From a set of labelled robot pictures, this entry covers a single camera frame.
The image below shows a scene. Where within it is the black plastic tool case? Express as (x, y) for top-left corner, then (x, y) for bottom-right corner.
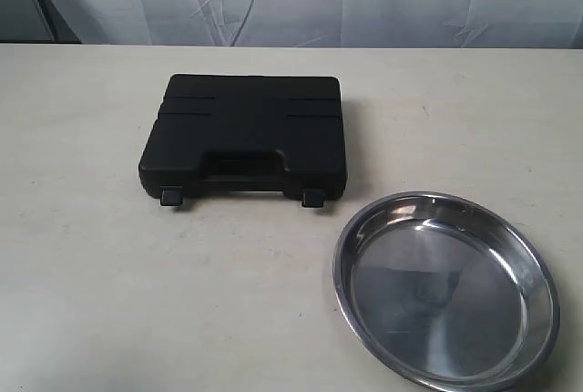
(138, 74), (347, 208)

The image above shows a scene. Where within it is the round stainless steel tray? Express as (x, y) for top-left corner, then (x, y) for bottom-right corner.
(332, 191), (560, 391)

